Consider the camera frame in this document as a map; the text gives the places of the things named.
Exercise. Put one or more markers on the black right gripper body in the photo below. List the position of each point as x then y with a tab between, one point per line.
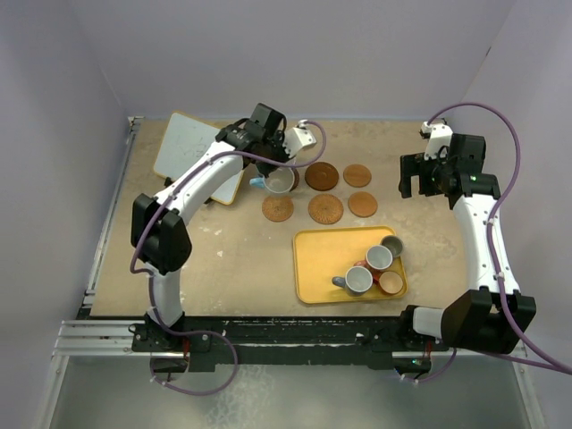
430	172

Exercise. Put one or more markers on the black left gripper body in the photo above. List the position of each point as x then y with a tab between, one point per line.
274	147

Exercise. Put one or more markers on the large light blue mug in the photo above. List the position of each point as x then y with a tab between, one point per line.
278	183

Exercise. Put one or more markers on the dark brown wooden coaster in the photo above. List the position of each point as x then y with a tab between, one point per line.
296	179
321	176

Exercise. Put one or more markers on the small woven rattan coaster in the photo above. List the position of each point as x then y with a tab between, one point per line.
277	209

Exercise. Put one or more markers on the light wooden round coaster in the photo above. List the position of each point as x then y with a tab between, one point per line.
362	204

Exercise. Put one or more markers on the large woven rattan coaster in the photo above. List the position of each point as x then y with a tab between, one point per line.
325	209

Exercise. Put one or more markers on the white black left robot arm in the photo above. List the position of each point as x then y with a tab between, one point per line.
159	223

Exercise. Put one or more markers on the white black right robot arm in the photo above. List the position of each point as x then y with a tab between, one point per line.
478	250

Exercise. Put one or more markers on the small grey cup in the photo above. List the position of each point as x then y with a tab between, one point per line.
394	244

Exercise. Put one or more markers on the small orange cup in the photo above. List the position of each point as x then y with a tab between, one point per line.
389	283

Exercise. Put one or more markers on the yellow framed whiteboard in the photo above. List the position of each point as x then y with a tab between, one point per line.
186	140

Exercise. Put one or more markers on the orange white mug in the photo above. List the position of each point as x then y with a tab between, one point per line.
377	259

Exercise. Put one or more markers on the yellow plastic tray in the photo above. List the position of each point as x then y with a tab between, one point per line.
322	254

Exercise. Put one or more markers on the grey blue mug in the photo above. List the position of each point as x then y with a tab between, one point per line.
357	281

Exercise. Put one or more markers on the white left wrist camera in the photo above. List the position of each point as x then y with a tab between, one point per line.
298	138

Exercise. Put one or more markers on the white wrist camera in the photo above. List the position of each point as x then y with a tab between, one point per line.
438	134
298	138

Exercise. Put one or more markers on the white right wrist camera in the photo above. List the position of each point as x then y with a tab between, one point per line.
438	134

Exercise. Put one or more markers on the aluminium table edge rail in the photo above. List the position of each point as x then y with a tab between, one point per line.
135	122

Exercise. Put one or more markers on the black aluminium robot base frame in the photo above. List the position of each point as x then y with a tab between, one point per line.
202	343

